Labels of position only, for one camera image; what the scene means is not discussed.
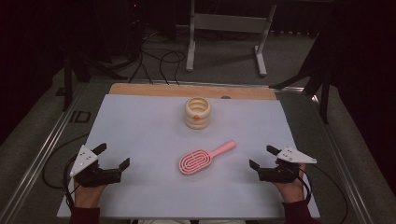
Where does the black floor socket box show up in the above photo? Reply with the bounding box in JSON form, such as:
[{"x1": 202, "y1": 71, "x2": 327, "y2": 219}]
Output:
[{"x1": 68, "y1": 110, "x2": 92, "y2": 124}]

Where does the person's left hand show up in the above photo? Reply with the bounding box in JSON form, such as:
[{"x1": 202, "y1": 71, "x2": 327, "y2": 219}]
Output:
[{"x1": 74, "y1": 181, "x2": 108, "y2": 209}]

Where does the dark metal stand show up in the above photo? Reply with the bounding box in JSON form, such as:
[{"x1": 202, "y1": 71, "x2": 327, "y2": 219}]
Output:
[
  {"x1": 62, "y1": 46, "x2": 129, "y2": 112},
  {"x1": 269, "y1": 27, "x2": 332, "y2": 124}
]

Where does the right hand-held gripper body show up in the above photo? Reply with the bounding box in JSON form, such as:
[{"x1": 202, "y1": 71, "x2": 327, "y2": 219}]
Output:
[{"x1": 257, "y1": 147, "x2": 318, "y2": 184}]

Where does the hand-held gripper cable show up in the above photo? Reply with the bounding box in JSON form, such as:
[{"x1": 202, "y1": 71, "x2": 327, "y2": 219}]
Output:
[
  {"x1": 63, "y1": 153, "x2": 82, "y2": 213},
  {"x1": 297, "y1": 167, "x2": 314, "y2": 203}
]

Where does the metal floor rail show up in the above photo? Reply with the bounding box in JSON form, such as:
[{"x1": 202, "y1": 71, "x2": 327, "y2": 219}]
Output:
[
  {"x1": 0, "y1": 83, "x2": 90, "y2": 224},
  {"x1": 311, "y1": 92, "x2": 375, "y2": 224}
]

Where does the left hand-held gripper cable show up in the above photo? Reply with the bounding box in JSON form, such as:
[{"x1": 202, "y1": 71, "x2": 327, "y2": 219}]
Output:
[{"x1": 63, "y1": 153, "x2": 82, "y2": 213}]

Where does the pink hairbrush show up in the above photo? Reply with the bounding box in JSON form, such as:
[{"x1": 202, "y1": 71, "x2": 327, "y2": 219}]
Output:
[{"x1": 178, "y1": 139, "x2": 237, "y2": 176}]

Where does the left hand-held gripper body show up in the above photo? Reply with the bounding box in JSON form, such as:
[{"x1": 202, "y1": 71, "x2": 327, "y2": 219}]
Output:
[{"x1": 69, "y1": 145, "x2": 122, "y2": 189}]

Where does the white metal stand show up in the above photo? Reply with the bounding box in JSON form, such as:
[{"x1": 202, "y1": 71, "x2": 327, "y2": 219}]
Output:
[{"x1": 185, "y1": 0, "x2": 277, "y2": 77}]

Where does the wooden table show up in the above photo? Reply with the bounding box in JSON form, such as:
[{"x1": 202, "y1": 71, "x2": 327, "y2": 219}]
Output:
[{"x1": 108, "y1": 82, "x2": 278, "y2": 101}]

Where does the black floor cable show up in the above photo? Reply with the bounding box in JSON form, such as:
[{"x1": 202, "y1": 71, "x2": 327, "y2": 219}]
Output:
[
  {"x1": 129, "y1": 40, "x2": 154, "y2": 85},
  {"x1": 41, "y1": 133, "x2": 92, "y2": 189},
  {"x1": 311, "y1": 163, "x2": 349, "y2": 224},
  {"x1": 159, "y1": 49, "x2": 187, "y2": 86}
]

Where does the right hand-held gripper cable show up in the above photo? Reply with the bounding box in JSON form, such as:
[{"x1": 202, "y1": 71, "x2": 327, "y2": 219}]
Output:
[{"x1": 297, "y1": 167, "x2": 314, "y2": 203}]

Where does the person's right hand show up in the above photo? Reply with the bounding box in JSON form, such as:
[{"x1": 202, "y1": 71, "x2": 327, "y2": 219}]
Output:
[{"x1": 274, "y1": 164, "x2": 307, "y2": 204}]

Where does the cream ribbed cup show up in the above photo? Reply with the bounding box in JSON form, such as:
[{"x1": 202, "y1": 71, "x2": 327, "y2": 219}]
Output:
[{"x1": 184, "y1": 96, "x2": 212, "y2": 131}]

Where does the white table mat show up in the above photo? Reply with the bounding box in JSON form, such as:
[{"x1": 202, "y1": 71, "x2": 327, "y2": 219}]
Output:
[{"x1": 56, "y1": 93, "x2": 321, "y2": 219}]

